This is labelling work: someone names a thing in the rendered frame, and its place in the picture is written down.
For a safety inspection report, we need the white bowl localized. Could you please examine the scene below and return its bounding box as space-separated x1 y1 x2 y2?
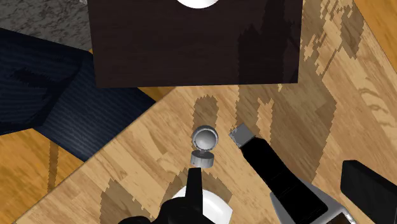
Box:
169 185 233 224

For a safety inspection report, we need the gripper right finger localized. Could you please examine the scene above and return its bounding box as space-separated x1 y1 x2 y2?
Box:
340 160 397 224

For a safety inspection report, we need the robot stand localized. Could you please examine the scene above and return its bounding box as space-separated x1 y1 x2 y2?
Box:
87 0 303 89

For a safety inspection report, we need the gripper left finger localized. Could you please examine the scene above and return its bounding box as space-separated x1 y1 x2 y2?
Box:
118 167 216 224

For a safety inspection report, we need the dark blue armchair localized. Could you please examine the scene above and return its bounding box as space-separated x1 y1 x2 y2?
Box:
0 27 157 162

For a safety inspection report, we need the black and grey tapered tool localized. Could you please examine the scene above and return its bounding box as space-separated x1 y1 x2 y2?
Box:
228 122 358 224

